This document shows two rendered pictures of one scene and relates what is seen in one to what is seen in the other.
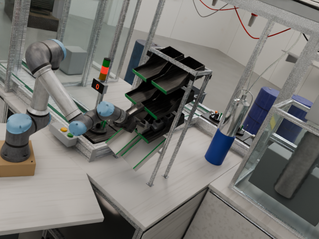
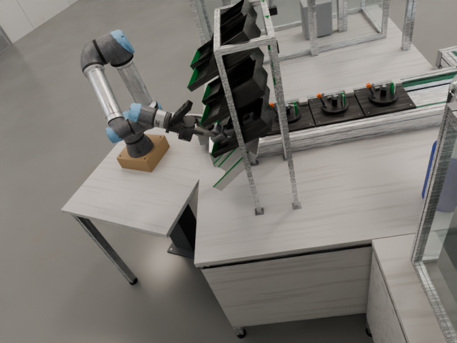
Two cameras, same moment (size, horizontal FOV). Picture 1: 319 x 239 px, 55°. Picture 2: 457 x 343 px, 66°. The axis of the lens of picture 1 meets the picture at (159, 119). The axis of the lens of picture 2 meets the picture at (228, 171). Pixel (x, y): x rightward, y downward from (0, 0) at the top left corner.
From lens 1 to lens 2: 1.62 m
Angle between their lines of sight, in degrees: 60
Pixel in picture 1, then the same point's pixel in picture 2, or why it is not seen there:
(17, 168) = (134, 163)
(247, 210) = (404, 317)
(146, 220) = (203, 256)
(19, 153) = (132, 150)
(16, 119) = not seen: hidden behind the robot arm
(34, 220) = (113, 216)
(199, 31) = not seen: outside the picture
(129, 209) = (199, 235)
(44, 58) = (87, 58)
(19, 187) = (132, 181)
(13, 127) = not seen: hidden behind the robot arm
